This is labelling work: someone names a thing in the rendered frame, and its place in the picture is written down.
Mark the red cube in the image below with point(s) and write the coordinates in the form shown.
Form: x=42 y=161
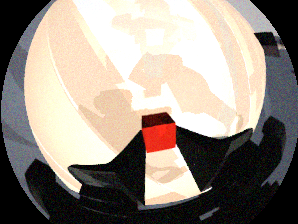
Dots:
x=159 y=132

